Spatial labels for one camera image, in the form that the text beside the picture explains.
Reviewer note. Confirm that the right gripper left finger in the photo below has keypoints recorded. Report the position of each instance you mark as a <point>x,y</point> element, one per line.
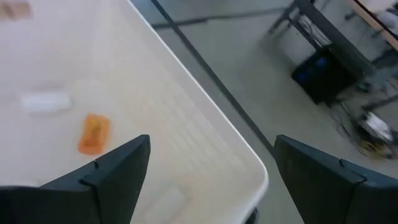
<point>93,193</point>

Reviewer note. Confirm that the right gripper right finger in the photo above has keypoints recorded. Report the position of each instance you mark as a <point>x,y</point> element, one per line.
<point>335,193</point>

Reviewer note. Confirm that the orange pill bottle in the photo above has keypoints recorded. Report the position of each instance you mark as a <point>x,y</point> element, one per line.
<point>93,133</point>

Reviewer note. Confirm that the white plastic basket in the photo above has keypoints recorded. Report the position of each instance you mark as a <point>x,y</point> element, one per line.
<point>155,93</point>

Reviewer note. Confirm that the white power strip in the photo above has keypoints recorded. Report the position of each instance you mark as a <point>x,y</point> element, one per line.
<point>376,126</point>

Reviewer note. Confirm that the black computer tower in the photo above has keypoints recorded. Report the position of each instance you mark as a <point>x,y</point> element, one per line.
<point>323,77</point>

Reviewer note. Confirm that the wooden table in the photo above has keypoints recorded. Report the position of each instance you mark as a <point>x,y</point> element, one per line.
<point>373,18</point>

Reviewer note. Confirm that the dark metal table frame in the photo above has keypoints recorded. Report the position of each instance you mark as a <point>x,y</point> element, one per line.
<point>329,28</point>

